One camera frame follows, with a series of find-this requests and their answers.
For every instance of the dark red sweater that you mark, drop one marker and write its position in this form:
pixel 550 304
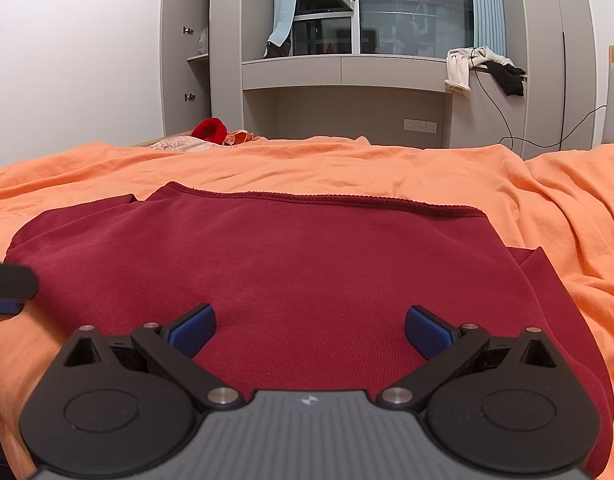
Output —
pixel 307 270

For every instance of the large window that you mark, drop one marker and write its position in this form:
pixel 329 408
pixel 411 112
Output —
pixel 412 15

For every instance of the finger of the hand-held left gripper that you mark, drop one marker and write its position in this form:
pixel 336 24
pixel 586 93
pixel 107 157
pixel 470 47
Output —
pixel 2 306
pixel 14 281

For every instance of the patterned pink pillow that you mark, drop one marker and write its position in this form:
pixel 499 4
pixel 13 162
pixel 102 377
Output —
pixel 179 144

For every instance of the white cloth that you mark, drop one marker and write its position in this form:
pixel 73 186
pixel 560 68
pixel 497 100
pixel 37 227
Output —
pixel 458 72

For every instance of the white wall socket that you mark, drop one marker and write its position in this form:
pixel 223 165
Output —
pixel 420 126

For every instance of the grey built-in desk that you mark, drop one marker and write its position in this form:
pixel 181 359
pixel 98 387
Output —
pixel 357 71

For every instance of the grey open cabinet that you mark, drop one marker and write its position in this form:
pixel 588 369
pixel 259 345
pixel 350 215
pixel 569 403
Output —
pixel 224 45

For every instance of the small orange cloth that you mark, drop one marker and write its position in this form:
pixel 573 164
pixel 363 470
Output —
pixel 238 137

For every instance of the pleated light blue curtain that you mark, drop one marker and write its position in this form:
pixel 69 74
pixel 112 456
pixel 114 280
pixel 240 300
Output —
pixel 487 5

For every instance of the dark bag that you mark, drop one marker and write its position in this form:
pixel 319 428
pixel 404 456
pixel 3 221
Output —
pixel 277 51

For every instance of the black cloth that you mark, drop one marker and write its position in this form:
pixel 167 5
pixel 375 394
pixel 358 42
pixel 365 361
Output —
pixel 509 77

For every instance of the clear plastic bag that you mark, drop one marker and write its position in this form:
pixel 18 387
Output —
pixel 203 41

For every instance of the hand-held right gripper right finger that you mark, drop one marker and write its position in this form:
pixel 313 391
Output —
pixel 427 334

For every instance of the orange blanket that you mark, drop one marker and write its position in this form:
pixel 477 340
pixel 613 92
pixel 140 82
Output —
pixel 562 200

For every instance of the red plush item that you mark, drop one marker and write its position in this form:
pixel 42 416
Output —
pixel 209 130

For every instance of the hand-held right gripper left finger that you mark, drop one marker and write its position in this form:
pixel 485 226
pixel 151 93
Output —
pixel 194 332

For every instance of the grey tall wardrobe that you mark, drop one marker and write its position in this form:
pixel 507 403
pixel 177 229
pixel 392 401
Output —
pixel 557 60

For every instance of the grey cabinet door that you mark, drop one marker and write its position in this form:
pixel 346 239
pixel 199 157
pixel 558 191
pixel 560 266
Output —
pixel 179 50

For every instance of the plain light blue curtain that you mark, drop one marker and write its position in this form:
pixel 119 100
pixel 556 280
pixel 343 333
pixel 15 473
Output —
pixel 283 5

